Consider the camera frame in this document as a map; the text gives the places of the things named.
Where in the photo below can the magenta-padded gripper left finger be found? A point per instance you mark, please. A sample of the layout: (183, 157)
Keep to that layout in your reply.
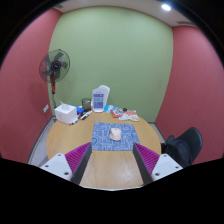
(76, 159)

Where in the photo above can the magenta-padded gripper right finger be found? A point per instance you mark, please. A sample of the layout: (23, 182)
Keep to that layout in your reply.
(148, 159)

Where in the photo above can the cream computer mouse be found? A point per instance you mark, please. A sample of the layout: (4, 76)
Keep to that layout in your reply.
(115, 134)

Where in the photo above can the blue patterned mouse pad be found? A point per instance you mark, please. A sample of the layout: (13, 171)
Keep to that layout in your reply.
(100, 140)

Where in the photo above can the black office chair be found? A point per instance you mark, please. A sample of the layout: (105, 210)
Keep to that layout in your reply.
(183, 146)

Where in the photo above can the red-capped whiteboard marker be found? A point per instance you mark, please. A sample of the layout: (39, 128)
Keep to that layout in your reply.
(75, 120)

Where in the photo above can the black white whiteboard marker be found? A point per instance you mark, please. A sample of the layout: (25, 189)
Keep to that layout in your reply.
(86, 115)

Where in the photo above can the white tissue box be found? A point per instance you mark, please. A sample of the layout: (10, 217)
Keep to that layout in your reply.
(65, 114)

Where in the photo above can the white snack packet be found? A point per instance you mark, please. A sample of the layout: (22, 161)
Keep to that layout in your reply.
(130, 116)

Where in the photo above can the blue whiteboard eraser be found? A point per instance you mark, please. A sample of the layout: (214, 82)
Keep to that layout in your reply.
(80, 110)

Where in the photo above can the small black object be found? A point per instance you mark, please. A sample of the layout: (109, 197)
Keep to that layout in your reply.
(124, 109)

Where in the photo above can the red snack packet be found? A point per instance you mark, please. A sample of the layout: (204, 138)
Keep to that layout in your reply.
(116, 112)

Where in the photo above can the light blue snack packet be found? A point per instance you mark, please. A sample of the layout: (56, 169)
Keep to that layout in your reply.
(108, 108)

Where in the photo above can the blue white sign stand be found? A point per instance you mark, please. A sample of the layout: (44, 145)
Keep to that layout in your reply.
(98, 100)

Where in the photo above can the white chair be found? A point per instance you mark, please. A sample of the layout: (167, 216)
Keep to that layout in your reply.
(106, 91)

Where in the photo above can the red-pole standing fan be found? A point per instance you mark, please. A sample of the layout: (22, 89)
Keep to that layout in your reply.
(55, 66)

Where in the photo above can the round ceiling light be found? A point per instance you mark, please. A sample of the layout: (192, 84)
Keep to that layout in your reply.
(166, 7)

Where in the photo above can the white wall socket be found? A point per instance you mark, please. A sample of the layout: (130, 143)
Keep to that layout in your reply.
(45, 108)

